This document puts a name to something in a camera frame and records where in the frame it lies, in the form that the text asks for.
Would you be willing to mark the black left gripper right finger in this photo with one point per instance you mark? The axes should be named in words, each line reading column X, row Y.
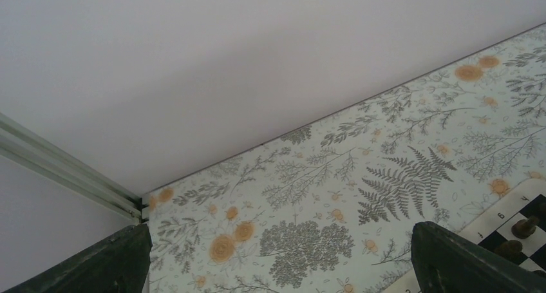
column 446, row 262

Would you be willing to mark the aluminium rail frame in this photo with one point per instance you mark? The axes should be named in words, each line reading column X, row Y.
column 35, row 153

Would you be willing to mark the dark wooden chess pawn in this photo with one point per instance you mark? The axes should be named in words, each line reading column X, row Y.
column 509, row 250

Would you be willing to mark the dark wooden chess piece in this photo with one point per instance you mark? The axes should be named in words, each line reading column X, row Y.
column 524, row 228

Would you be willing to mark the floral patterned table mat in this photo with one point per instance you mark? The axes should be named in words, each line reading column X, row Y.
column 330, row 206

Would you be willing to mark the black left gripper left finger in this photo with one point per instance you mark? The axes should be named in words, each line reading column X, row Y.
column 118, row 263

